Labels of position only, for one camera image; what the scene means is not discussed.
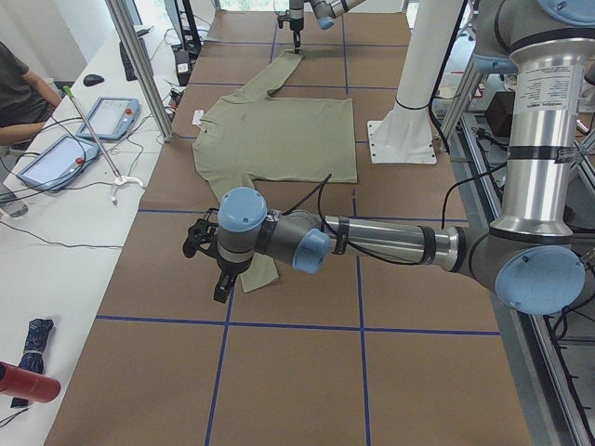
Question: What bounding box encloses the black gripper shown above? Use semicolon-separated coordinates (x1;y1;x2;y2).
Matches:
277;7;304;54
182;208;236;303

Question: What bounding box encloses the olive green long-sleeve shirt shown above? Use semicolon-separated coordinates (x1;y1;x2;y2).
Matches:
192;51;357;292

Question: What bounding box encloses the black power adapter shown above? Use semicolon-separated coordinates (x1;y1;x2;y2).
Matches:
174;49;192;86

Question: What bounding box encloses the white clothing price tag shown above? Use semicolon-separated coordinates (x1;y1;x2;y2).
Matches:
192;110;205;126

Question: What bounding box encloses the silver reacher grabber stick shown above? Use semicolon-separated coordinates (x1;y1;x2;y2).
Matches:
63;86;145;206

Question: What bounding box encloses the black keyboard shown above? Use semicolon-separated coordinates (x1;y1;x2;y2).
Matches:
119;37;150;82

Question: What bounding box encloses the folded dark blue umbrella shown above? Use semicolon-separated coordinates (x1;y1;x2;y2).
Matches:
10;319;54;408

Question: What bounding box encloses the far blue teach pendant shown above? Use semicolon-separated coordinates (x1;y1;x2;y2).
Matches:
86;97;140;141

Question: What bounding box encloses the blue teach pendant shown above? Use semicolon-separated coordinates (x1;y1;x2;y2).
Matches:
17;136;99;191
86;97;140;141

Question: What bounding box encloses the near blue teach pendant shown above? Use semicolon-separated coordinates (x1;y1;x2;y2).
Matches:
17;136;99;191

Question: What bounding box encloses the black computer mouse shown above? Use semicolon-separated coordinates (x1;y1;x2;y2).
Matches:
83;73;105;86

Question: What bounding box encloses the dark brown box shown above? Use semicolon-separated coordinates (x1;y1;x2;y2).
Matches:
485;91;515;138

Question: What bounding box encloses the red cylindrical bottle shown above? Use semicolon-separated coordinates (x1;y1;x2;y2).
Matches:
1;362;61;403

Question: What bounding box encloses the seated person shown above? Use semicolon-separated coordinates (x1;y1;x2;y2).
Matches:
1;43;61;149

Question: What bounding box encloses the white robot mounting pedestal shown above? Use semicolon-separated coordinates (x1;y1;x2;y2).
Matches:
367;0;466;164

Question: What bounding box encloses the aluminium frame post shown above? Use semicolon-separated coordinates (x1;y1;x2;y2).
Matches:
105;0;173;142

